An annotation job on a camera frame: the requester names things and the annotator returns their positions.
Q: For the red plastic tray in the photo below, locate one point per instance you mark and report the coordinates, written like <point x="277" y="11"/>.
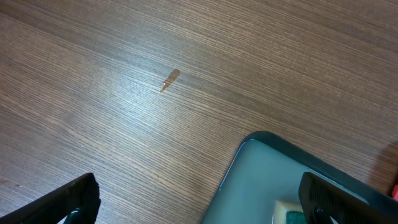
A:
<point x="394" y="193"/>

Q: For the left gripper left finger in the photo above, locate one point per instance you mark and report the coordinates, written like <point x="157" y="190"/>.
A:
<point x="75" y="202"/>

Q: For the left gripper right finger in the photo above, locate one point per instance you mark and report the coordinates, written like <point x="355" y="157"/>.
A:
<point x="325" y="203"/>

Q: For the black water tray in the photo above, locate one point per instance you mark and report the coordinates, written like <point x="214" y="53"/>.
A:
<point x="267" y="168"/>

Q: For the green yellow sponge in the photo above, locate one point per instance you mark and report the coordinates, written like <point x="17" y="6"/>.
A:
<point x="288" y="213"/>

